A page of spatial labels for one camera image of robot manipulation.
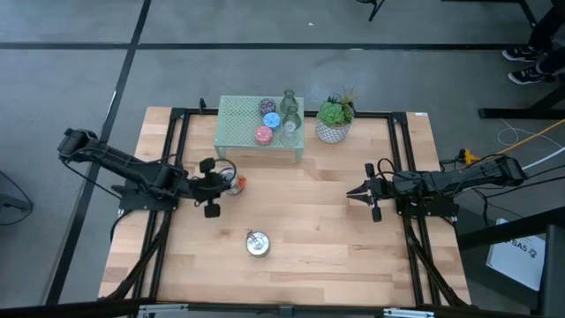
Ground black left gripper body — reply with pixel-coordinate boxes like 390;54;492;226
190;157;226;220

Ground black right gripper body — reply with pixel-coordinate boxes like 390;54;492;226
365;162;397;223

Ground tall metal can orange label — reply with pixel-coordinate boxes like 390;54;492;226
220;165;247;196
245;229;272;259

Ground pink patterned candle tin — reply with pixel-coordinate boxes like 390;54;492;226
254;125;275;146

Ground blue white patterned candle tin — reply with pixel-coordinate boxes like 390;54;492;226
262;111;283;132

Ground clear glass candlestick holder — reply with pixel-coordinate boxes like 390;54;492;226
279;121;300;148

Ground purple red patterned candle tin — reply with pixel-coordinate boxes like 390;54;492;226
258;97;277;117

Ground pale green perforated metal shelf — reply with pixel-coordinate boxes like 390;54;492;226
213;95;305;163

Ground succulent in white patterned pot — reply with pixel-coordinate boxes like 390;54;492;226
314;86;359;145

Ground smoky grey glass candlestick holder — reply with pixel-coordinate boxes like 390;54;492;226
279;88;299;111

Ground silver aluminium extrusion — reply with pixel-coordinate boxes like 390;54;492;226
136;303;190;318
382;307;436;318

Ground black table legs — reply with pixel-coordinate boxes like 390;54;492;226
478;83;565;120

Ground white printed cardboard box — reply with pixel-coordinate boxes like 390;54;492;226
485;218;547;292

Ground black chair base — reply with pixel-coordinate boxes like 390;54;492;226
356;0;386;22

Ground person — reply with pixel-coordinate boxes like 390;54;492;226
501;0;565;86

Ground black aluminium table frame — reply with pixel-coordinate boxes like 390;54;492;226
99;100;472;318

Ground yellow cable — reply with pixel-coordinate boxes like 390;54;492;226
458;117;565;167

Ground white cable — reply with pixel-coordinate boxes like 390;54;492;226
497;118;565;172

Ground black desk frame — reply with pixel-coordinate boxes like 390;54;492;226
456;206;565;318

